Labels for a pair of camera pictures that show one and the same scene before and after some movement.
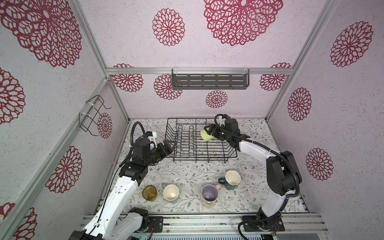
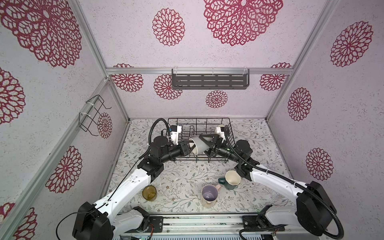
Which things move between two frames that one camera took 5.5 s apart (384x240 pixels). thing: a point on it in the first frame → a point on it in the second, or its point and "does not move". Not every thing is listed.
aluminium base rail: x=228 y=223 does not move
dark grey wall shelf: x=210 y=78 does not move
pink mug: x=209 y=194 does not move
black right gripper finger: x=212 y=128 → x=211 y=143
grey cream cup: x=171 y=192 → x=201 y=146
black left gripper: x=167 y=150 → x=184 y=148
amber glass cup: x=149 y=192 does not move
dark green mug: x=232 y=179 does not move
